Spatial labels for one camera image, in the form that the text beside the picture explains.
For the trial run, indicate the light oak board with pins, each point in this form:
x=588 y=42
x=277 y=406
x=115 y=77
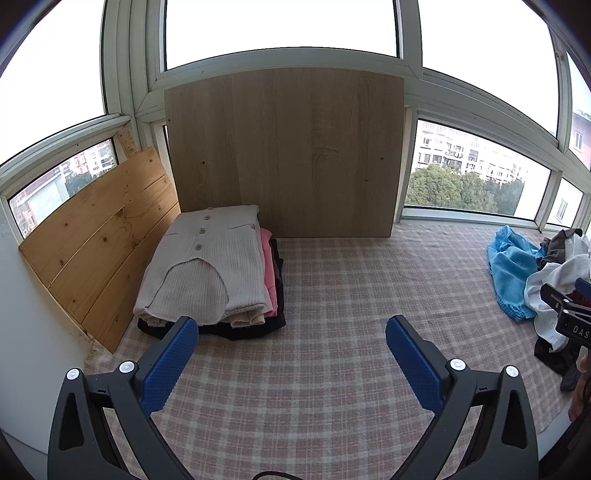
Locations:
x=286 y=152

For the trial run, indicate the person's right hand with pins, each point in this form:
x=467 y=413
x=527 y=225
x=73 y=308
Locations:
x=582 y=392

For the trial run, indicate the black folded garment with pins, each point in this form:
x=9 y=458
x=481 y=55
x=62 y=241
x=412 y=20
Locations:
x=258 y=328

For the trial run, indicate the pink plaid blanket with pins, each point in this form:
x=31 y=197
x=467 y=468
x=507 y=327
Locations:
x=332 y=314

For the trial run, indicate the perforated wooden strip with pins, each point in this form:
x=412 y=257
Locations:
x=127 y=144

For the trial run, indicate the pink folded garment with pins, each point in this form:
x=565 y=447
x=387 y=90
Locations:
x=270 y=272

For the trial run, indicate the green trees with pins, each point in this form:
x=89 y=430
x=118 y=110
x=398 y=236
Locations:
x=452 y=189

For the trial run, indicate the pine plank panel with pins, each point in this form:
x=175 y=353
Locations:
x=97 y=240

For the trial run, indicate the blue garment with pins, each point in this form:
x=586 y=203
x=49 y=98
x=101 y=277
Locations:
x=510 y=272

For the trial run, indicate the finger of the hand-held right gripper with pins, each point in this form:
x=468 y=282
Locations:
x=561 y=300

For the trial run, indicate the dark brown garment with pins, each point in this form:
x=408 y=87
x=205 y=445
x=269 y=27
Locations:
x=556 y=247

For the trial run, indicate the beige folded garment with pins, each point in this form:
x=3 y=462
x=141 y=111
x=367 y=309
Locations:
x=244 y=317

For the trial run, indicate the beige knit cardigan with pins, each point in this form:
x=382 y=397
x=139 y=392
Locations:
x=207 y=263

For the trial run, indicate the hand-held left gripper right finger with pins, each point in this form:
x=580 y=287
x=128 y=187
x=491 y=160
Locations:
x=413 y=364

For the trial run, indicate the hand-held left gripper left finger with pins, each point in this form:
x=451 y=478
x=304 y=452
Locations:
x=168 y=364

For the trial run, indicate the white window frame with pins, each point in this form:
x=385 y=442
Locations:
x=411 y=57

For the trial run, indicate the apartment buildings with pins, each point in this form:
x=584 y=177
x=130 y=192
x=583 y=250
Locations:
x=466 y=154

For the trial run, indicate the dark grey garment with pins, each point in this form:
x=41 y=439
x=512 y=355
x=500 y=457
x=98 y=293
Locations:
x=556 y=360

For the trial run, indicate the white garment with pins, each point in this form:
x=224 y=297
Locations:
x=547 y=281

